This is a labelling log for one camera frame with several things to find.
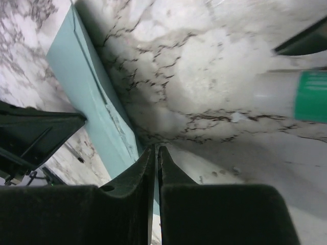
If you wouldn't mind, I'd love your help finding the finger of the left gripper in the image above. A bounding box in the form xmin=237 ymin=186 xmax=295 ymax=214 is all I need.
xmin=273 ymin=17 xmax=326 ymax=56

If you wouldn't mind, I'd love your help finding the teal envelope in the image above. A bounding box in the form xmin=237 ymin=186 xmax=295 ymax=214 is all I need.
xmin=45 ymin=5 xmax=160 ymax=243

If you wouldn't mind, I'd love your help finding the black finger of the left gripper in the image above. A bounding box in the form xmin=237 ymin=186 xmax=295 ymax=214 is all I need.
xmin=1 ymin=102 xmax=86 ymax=185

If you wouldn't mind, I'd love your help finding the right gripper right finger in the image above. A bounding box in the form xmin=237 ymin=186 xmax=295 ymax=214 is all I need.
xmin=158 ymin=146 xmax=300 ymax=244

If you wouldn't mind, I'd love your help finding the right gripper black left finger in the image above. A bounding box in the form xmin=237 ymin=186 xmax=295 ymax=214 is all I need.
xmin=1 ymin=146 xmax=155 ymax=244

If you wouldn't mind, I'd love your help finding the green white glue stick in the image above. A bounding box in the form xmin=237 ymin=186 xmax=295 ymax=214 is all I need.
xmin=252 ymin=70 xmax=326 ymax=124

